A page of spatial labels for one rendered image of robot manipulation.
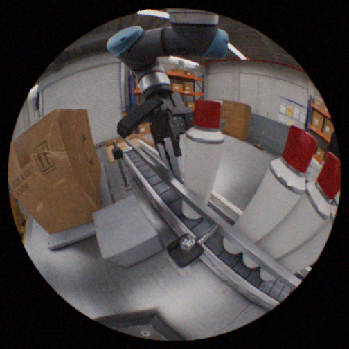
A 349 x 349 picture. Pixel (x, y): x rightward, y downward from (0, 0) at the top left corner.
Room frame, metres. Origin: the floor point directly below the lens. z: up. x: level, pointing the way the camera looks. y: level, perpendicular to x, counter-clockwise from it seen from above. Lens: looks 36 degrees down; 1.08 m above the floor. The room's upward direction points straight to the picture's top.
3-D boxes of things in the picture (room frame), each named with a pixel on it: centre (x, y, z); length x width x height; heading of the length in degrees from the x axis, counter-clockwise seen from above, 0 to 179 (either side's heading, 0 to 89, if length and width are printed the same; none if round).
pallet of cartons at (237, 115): (3.53, -1.92, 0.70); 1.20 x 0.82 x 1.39; 38
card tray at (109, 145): (0.63, 0.31, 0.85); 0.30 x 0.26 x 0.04; 36
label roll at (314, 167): (0.22, -0.61, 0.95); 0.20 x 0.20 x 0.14
